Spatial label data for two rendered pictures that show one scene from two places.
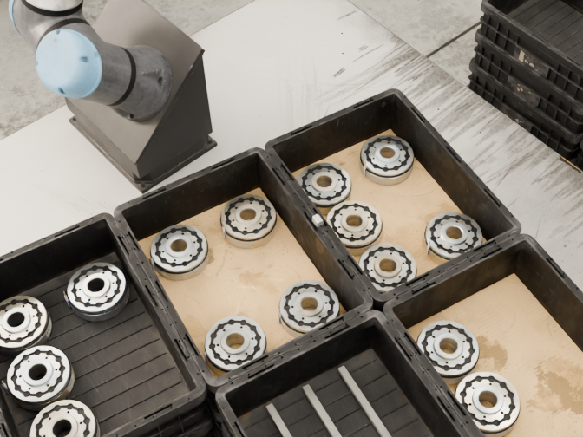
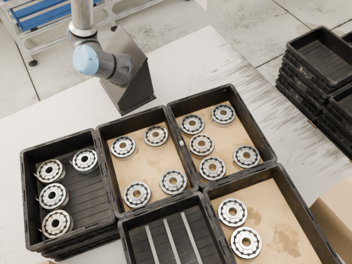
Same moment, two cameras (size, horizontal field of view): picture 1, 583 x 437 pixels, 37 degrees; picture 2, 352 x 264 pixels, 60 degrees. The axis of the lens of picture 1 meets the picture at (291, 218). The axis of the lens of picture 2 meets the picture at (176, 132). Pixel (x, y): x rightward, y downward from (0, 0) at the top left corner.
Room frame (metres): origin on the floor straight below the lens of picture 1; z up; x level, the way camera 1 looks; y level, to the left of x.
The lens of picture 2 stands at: (0.33, -0.19, 1.92)
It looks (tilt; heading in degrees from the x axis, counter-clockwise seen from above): 57 degrees down; 16
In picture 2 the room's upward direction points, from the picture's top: 8 degrees counter-clockwise
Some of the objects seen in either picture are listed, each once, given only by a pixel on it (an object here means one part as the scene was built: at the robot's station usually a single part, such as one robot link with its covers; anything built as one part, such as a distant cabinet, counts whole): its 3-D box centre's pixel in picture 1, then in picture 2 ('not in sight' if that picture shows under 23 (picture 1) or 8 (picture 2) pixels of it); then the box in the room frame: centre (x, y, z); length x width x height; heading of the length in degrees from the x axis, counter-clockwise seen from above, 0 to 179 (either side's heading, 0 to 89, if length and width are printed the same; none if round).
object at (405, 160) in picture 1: (387, 154); (223, 113); (1.10, -0.19, 0.86); 0.10 x 0.10 x 0.01
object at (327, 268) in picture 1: (240, 275); (145, 163); (0.83, 0.09, 0.87); 0.40 x 0.30 x 0.11; 28
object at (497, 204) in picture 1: (388, 189); (218, 131); (0.97, -0.17, 0.92); 0.40 x 0.30 x 0.02; 28
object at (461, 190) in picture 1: (385, 206); (217, 138); (0.97, -0.17, 0.87); 0.40 x 0.30 x 0.11; 28
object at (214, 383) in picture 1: (238, 258); (143, 156); (0.83, 0.09, 0.92); 0.40 x 0.30 x 0.02; 28
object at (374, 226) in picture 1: (353, 223); (201, 144); (0.94, -0.11, 0.86); 0.10 x 0.10 x 0.01
